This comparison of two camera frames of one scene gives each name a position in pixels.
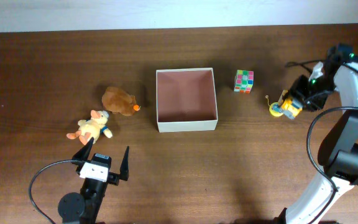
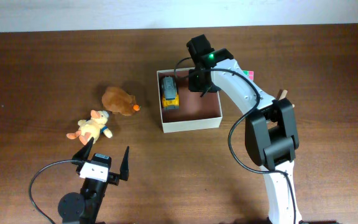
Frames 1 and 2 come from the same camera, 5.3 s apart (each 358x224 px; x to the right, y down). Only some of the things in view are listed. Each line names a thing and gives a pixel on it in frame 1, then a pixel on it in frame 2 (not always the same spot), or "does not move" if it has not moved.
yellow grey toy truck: (291, 107) -> (170, 98)
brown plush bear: (117, 101) does not move
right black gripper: (299, 86) -> (193, 85)
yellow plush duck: (92, 127) does not move
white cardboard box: (186, 99) does not move
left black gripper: (114, 178) does not move
